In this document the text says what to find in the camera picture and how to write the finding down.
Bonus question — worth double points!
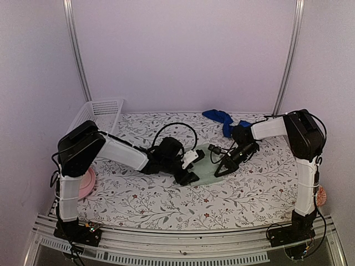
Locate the white plastic basket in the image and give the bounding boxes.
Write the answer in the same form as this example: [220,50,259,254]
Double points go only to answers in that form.
[67,98,124,134]

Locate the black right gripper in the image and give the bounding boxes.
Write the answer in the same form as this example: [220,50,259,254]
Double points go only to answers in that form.
[215,142,257,177]

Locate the aluminium frame post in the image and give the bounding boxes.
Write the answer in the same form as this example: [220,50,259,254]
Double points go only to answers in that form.
[63,0,92,102]
[272,0,305,115]

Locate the blue towel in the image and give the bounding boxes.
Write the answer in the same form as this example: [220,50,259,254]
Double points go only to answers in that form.
[202,109,236,138]

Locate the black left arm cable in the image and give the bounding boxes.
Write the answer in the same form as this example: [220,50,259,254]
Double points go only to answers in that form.
[152,122,198,156]

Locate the aluminium front rail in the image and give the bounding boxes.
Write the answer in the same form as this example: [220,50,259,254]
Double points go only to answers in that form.
[24,215,349,265]

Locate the light green towel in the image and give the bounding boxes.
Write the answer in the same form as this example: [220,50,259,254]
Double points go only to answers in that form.
[189,144,224,186]

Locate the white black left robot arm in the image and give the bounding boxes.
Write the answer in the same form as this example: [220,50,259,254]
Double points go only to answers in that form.
[52,120,205,241]

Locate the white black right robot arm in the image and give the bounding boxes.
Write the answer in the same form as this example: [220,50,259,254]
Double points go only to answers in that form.
[214,109,327,242]

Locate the orange patterned round object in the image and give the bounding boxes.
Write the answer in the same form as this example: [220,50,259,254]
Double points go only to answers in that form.
[316,186,327,207]

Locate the pink plate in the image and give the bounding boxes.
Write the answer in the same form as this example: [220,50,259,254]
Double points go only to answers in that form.
[78,167,96,200]

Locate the left aluminium frame post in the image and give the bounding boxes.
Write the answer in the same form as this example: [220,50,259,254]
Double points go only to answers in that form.
[63,0,92,102]

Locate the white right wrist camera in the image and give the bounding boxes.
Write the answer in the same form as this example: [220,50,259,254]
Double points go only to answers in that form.
[208,144,222,155]

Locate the right aluminium frame post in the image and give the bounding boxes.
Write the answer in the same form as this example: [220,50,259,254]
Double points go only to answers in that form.
[272,0,305,115]

